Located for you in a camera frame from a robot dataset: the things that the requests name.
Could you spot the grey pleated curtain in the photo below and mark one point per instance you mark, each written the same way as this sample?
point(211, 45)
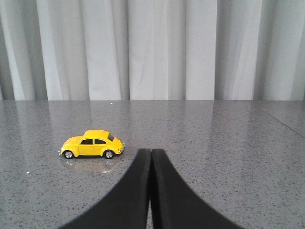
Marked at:
point(152, 50)

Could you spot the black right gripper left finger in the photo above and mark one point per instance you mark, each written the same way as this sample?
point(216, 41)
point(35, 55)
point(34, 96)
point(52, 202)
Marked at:
point(126, 205)

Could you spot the yellow toy beetle car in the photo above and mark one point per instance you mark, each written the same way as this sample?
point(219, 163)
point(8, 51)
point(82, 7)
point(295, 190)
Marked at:
point(93, 143)

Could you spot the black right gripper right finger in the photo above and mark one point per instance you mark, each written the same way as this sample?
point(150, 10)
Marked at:
point(175, 205)

